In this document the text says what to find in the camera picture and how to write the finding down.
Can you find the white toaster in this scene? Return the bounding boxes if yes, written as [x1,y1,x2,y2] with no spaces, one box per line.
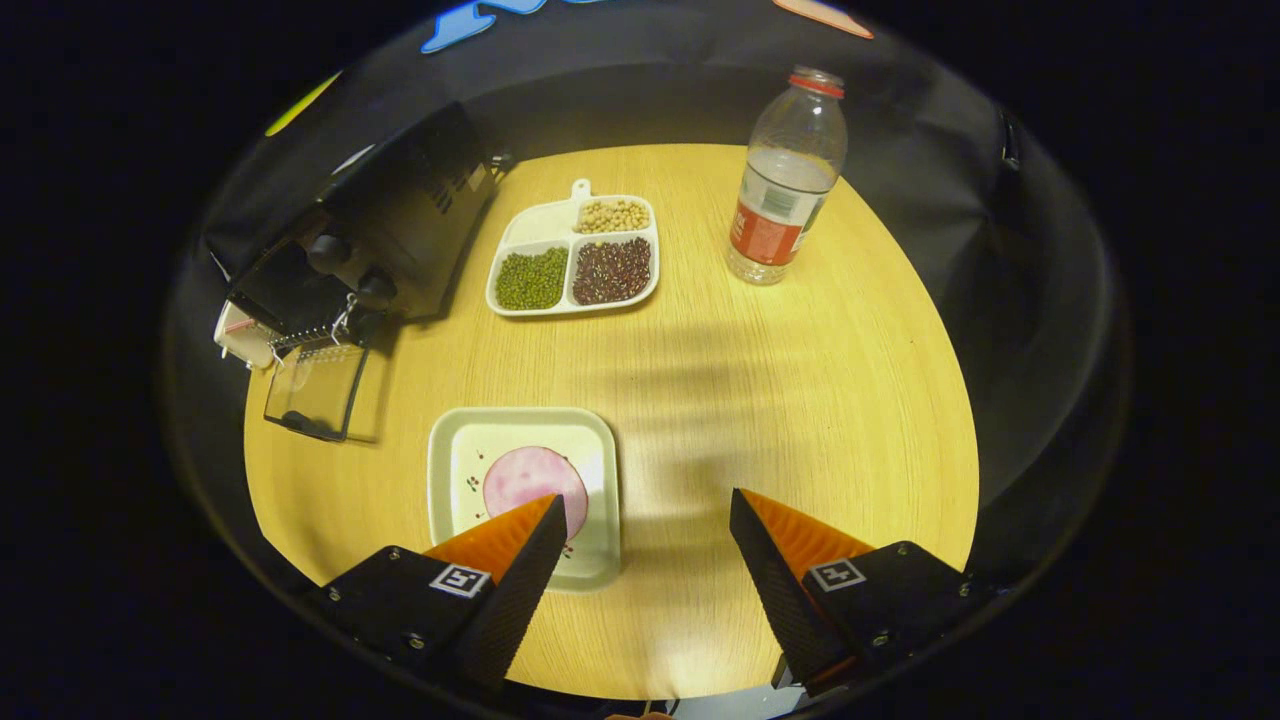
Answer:
[213,298,286,371]

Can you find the black backdrop cloth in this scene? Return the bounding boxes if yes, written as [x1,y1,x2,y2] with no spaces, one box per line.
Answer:
[200,0,1121,571]

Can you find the metal wire oven rack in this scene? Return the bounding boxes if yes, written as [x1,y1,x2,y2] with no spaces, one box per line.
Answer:
[268,322,353,353]

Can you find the white square plate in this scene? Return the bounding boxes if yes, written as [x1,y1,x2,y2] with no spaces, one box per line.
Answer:
[427,406,623,593]

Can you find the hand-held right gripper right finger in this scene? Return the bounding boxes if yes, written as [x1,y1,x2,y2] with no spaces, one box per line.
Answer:
[728,487,1001,699]

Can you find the pink round ham slice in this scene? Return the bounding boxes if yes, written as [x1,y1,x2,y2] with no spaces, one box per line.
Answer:
[482,446,591,546]

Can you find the black electric oven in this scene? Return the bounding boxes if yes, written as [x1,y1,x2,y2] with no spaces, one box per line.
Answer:
[205,100,501,443]

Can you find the pile of yellow soybeans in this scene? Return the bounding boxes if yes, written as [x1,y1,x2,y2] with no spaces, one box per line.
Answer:
[577,198,651,235]

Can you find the pile of green mung beans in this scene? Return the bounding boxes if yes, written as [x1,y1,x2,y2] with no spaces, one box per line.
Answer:
[495,247,569,311]

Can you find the clear red label water bottle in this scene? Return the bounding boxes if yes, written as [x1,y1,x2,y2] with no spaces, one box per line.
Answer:
[727,66,849,287]

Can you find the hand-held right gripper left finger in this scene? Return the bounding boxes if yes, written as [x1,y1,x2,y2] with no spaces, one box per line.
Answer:
[305,492,569,691]

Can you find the pile of red beans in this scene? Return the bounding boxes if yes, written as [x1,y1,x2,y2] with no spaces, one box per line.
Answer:
[572,237,653,305]

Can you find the white divided plate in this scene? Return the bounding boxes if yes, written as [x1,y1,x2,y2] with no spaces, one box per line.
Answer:
[485,178,661,319]

